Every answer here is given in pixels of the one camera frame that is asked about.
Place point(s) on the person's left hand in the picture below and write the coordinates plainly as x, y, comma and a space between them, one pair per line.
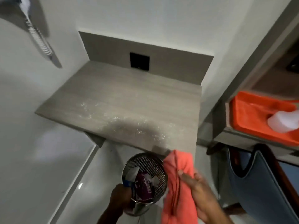
121, 198

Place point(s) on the person's right hand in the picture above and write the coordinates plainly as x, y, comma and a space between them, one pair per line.
203, 200

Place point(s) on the blue snack packet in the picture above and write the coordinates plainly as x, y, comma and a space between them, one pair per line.
128, 184

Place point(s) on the pink wrapper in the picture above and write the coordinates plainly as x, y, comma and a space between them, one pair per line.
144, 186

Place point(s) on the orange cloth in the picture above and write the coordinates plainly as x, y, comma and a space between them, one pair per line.
177, 195

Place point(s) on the metal mesh waste bin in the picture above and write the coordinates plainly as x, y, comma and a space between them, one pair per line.
154, 165

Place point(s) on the blue upholstered chair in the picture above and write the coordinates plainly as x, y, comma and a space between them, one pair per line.
261, 184

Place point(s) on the orange plastic tray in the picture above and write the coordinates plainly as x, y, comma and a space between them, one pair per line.
247, 116

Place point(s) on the white spray bottle yellow trigger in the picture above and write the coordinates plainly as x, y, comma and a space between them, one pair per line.
283, 121

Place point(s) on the grey wooden desk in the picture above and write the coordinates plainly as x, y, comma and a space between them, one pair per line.
275, 83

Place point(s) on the grey backsplash panel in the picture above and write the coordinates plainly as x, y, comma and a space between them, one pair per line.
175, 62

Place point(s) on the black television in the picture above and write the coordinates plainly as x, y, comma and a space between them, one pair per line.
293, 65

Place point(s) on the black wall socket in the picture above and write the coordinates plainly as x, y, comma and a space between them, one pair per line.
139, 61

